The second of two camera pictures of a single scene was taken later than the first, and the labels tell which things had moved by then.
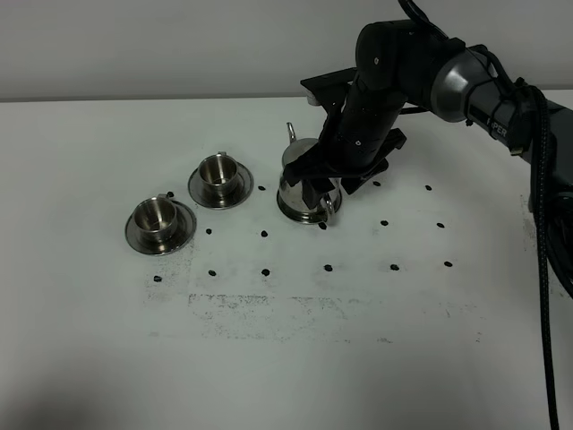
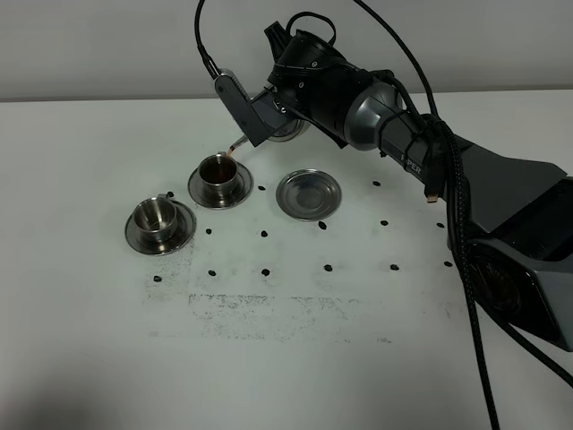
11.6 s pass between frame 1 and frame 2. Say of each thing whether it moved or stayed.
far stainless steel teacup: stayed
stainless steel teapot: moved
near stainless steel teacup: stayed
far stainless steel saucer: stayed
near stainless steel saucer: stayed
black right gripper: moved
